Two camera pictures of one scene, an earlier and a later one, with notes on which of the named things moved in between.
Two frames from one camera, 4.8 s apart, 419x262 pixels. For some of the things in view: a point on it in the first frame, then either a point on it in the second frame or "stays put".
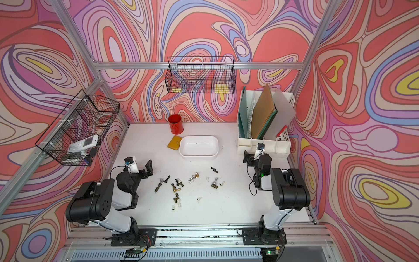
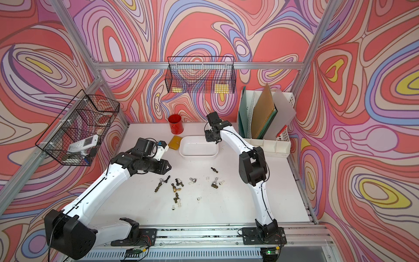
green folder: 268,125 stays put
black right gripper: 250,157 → 208,137
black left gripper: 145,176 → 162,169
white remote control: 78,146 stays put
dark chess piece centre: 178,182 stays put
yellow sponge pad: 174,142 stays put
